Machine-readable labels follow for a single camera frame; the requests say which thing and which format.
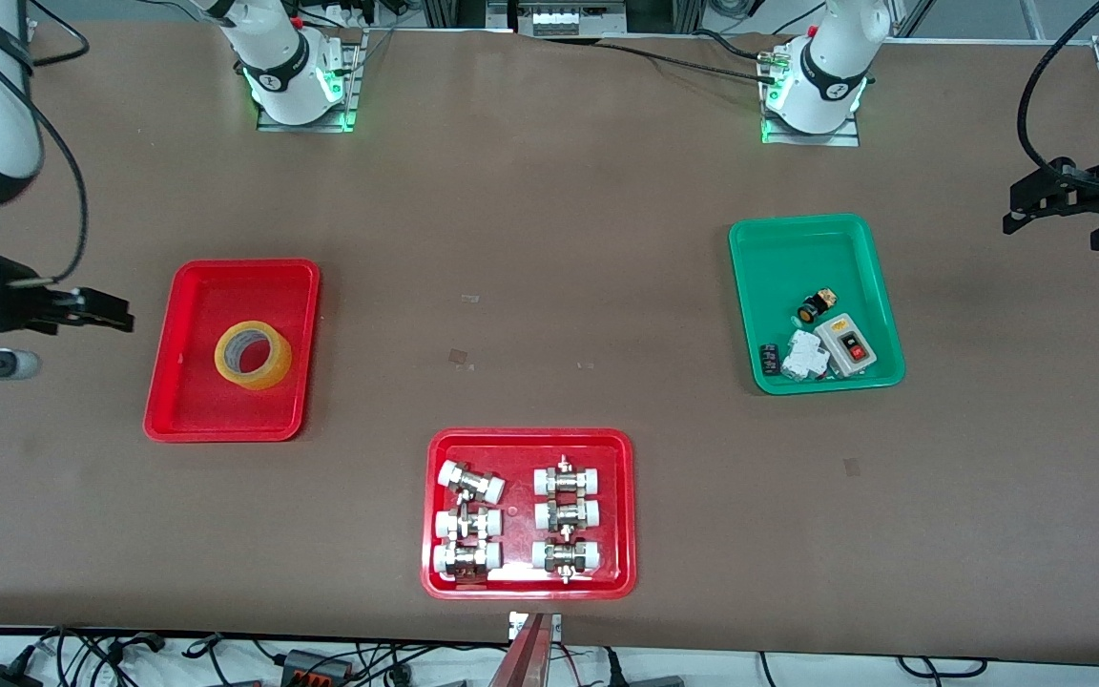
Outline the yellow tape roll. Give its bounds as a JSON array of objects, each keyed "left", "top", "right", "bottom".
[{"left": 215, "top": 322, "right": 293, "bottom": 390}]

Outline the white power strip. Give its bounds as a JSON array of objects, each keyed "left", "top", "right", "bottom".
[{"left": 516, "top": 0, "right": 627, "bottom": 37}]

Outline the black yellow push button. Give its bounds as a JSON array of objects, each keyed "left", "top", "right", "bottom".
[{"left": 795, "top": 289, "right": 840, "bottom": 325}]

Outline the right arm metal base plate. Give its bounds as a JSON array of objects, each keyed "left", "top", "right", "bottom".
[{"left": 257, "top": 29, "right": 364, "bottom": 133}]

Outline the black cable on table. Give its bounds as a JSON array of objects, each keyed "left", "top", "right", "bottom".
[
  {"left": 597, "top": 40, "right": 779, "bottom": 83},
  {"left": 693, "top": 29, "right": 775, "bottom": 61}
]

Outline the red aluminium bar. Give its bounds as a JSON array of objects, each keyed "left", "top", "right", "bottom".
[{"left": 487, "top": 613, "right": 550, "bottom": 687}]

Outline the empty red plastic tray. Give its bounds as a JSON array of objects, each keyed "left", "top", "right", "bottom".
[{"left": 143, "top": 259, "right": 321, "bottom": 444}]

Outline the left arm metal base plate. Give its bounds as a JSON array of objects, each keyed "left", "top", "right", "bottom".
[{"left": 761, "top": 43, "right": 861, "bottom": 147}]

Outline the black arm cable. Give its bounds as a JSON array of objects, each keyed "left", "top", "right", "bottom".
[
  {"left": 0, "top": 0, "right": 91, "bottom": 287},
  {"left": 1017, "top": 0, "right": 1099, "bottom": 175}
]

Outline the grey red-black switch box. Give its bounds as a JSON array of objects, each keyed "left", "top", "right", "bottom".
[{"left": 814, "top": 314, "right": 878, "bottom": 379}]

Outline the small metal bracket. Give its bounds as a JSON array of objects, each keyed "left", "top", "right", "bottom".
[{"left": 508, "top": 612, "right": 562, "bottom": 642}]

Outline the green plastic tray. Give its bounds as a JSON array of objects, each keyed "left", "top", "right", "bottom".
[{"left": 728, "top": 213, "right": 906, "bottom": 395}]

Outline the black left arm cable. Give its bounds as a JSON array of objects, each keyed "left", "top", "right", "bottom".
[{"left": 1017, "top": 0, "right": 1099, "bottom": 175}]

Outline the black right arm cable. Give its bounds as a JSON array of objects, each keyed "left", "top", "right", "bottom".
[{"left": 0, "top": 0, "right": 91, "bottom": 287}]

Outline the grey connector box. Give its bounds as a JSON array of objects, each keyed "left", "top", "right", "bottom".
[{"left": 278, "top": 649, "right": 355, "bottom": 684}]

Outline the metal fitting with white caps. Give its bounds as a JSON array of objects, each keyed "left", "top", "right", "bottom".
[
  {"left": 434, "top": 506, "right": 503, "bottom": 543},
  {"left": 534, "top": 498, "right": 602, "bottom": 533},
  {"left": 531, "top": 538, "right": 602, "bottom": 584},
  {"left": 432, "top": 541, "right": 503, "bottom": 581},
  {"left": 437, "top": 460, "right": 506, "bottom": 505},
  {"left": 533, "top": 455, "right": 603, "bottom": 497}
]

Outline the red tray with fittings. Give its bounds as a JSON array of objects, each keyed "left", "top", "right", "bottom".
[{"left": 421, "top": 427, "right": 637, "bottom": 601}]

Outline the white circuit breaker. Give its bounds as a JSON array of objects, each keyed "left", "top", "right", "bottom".
[{"left": 781, "top": 330, "right": 832, "bottom": 383}]

